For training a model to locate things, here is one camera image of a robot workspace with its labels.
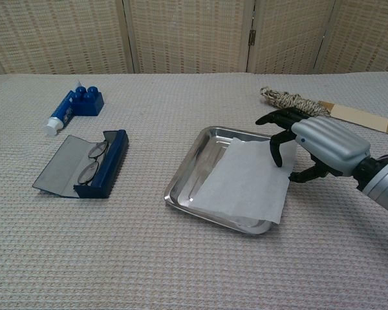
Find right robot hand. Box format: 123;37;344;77
255;108;372;183

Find white cloth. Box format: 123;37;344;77
191;136;297;225

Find metal tray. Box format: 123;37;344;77
164;126;281;236

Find wooden card strip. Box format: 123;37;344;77
318;100;388;138

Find woven folding screen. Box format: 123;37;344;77
0;0;388;78

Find woven tablecloth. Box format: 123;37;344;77
0;71;388;310

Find thin-framed eyeglasses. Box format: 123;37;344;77
76;139;110;186

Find blue glasses case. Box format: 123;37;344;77
32;129;129;199

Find blue building block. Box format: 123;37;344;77
70;85;105;118

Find blue white toothpaste tube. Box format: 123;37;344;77
43;81;85;138

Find bundle of twine rope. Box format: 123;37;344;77
259;86;331;118

